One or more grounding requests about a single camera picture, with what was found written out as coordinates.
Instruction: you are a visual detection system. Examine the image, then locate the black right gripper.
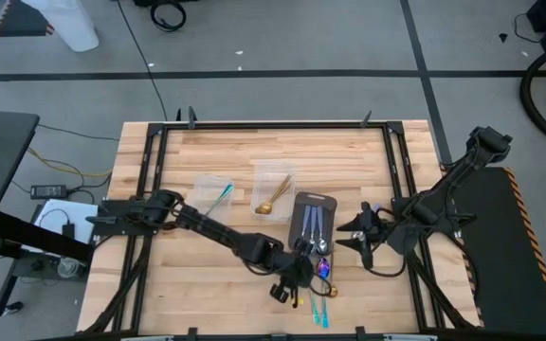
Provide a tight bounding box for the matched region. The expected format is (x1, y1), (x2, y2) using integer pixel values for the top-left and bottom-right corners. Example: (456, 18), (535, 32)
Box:
(337, 202), (392, 270)

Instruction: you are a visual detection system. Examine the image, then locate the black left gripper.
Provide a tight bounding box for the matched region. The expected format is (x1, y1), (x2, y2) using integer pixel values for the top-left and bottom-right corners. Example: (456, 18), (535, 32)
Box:
(269, 238), (318, 304)

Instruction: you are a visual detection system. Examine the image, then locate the dark grey plastic bin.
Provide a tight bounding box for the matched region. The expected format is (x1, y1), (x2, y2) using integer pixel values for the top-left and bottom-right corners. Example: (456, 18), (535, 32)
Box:
(287, 190), (338, 257)

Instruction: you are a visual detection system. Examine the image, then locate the large clear plastic bin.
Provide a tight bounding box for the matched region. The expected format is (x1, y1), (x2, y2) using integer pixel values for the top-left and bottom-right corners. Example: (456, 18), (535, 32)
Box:
(249, 160), (298, 224)

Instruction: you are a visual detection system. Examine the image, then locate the white light bar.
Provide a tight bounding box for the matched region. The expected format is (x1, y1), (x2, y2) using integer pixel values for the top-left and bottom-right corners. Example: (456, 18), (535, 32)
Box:
(120, 334), (175, 341)
(383, 333), (439, 341)

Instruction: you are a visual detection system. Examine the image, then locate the small clear plastic bin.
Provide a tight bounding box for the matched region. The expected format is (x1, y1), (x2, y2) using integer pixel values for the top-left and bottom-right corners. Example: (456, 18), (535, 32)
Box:
(192, 173), (236, 224)

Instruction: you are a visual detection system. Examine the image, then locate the large black hazard-striped mat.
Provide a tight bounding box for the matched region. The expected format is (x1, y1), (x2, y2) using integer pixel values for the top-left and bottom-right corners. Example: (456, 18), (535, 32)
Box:
(452, 168), (546, 335)

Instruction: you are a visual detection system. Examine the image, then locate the white box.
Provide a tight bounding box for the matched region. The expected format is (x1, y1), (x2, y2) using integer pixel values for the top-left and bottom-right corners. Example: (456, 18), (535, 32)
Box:
(33, 198), (101, 245)

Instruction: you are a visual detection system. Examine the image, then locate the clear plastic cup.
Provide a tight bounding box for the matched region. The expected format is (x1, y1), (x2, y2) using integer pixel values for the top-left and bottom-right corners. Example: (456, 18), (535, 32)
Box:
(57, 258), (82, 279)

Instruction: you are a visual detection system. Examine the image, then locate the black power adapter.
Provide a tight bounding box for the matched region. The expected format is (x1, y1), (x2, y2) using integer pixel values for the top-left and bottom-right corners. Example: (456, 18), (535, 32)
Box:
(29, 184), (68, 200)

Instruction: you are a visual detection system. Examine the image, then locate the white plastic sack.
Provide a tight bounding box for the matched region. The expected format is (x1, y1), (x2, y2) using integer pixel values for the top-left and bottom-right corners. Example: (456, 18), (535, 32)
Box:
(20, 0), (100, 53)

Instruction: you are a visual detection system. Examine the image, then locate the small black hazard-striped mat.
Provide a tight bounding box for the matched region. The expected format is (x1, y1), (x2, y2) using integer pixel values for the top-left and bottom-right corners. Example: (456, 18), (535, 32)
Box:
(0, 0), (55, 38)

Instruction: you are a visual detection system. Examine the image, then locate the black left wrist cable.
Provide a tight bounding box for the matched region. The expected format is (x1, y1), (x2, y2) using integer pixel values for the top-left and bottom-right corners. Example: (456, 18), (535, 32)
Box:
(289, 278), (337, 310)

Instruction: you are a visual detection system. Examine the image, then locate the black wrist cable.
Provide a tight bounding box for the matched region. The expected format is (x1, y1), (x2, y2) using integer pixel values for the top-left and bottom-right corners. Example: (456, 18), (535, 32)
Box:
(363, 253), (408, 278)
(289, 278), (337, 310)

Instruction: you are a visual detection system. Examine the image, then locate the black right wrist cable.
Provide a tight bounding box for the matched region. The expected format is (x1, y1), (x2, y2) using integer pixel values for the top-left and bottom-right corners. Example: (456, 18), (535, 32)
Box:
(363, 253), (408, 278)

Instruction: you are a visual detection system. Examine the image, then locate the black aluminium frame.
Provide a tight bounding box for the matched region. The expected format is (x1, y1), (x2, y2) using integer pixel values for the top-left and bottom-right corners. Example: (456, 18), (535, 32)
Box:
(77, 107), (482, 341)

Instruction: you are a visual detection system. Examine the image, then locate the yellow cable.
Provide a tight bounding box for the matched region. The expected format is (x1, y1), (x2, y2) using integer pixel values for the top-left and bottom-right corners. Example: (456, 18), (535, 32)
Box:
(27, 146), (113, 179)

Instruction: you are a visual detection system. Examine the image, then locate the long black floor cable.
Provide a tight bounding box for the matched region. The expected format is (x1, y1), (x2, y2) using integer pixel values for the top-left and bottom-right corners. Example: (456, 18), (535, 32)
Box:
(113, 0), (169, 122)

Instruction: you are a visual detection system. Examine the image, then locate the coiled black cable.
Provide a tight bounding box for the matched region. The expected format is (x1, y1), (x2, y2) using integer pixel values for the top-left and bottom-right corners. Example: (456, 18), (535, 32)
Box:
(149, 0), (188, 33)

